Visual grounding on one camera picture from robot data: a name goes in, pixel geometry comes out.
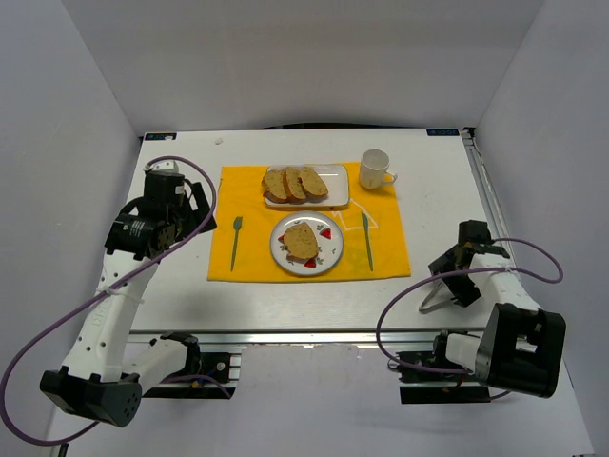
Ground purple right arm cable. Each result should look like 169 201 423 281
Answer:
375 236 565 400

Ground right blue table label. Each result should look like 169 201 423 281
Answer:
425 129 461 137

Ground bread slice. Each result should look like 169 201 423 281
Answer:
283 167 307 203
279 222 320 262
262 169 288 204
299 167 328 199

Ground blue table label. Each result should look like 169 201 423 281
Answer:
144 132 177 142
425 129 461 137

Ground white ceramic mug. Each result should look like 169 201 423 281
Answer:
359 149 398 190

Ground white rectangular bread tray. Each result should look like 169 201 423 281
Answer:
263 164 350 209

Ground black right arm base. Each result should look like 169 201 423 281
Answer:
387 351 491 405

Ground metal tongs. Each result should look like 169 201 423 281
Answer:
418 281 453 314

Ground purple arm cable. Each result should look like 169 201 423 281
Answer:
375 236 565 400
0 155 218 447

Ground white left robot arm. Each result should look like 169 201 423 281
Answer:
40 170 216 427

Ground watermelon pattern round plate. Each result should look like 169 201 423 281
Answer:
270 210 344 278

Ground left blue table label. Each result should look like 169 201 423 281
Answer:
144 132 177 142

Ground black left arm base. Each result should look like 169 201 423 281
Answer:
144 351 241 400

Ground yellow cloth placemat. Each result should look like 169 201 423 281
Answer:
207 163 411 283

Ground teal plastic fork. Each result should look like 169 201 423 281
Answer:
230 216 243 271

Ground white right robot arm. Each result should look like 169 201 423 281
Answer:
428 220 566 398

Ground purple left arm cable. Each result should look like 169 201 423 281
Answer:
0 155 218 447

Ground teal plastic knife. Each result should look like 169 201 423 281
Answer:
361 211 374 271

